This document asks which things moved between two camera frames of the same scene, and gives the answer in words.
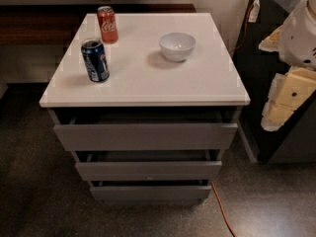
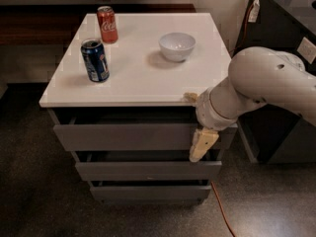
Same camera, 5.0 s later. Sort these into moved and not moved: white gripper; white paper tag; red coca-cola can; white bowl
Moved: white gripper
Not moved: red coca-cola can; white bowl; white paper tag
